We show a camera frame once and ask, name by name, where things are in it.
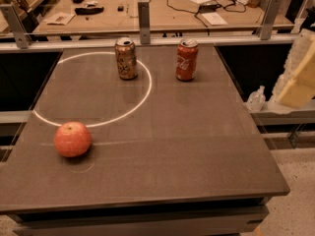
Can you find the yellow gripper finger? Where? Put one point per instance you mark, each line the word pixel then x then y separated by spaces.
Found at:
pixel 300 88
pixel 294 57

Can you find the metal bracket post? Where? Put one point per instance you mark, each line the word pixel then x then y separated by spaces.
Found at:
pixel 20 35
pixel 266 27
pixel 144 22

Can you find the orange patterned soda can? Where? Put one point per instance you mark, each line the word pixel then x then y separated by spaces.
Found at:
pixel 125 51

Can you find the horizontal metal rail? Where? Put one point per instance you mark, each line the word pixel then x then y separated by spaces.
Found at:
pixel 54 46

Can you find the red coca-cola can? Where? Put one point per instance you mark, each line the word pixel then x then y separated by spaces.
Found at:
pixel 187 52

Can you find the right side metal shelf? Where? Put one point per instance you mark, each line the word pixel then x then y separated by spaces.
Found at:
pixel 275 114

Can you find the white paper sheet left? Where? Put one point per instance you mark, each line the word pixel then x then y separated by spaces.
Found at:
pixel 60 19

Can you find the right metal bracket post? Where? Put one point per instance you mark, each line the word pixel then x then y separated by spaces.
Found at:
pixel 266 27

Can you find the black tool on table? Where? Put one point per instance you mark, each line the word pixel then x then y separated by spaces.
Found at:
pixel 89 11

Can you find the middle metal bracket post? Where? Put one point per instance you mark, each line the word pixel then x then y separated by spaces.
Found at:
pixel 144 22

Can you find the small black object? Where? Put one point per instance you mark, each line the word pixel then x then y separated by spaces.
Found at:
pixel 120 8

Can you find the black power adapter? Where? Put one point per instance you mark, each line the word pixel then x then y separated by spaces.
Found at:
pixel 208 7

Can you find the left metal bracket post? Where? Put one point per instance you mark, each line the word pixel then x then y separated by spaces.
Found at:
pixel 20 35

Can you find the white paper card right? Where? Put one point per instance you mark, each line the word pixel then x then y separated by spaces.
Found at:
pixel 214 19

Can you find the wooden background table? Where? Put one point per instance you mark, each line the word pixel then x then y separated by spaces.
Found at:
pixel 165 16

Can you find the red apple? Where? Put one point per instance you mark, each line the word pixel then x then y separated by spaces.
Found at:
pixel 72 139

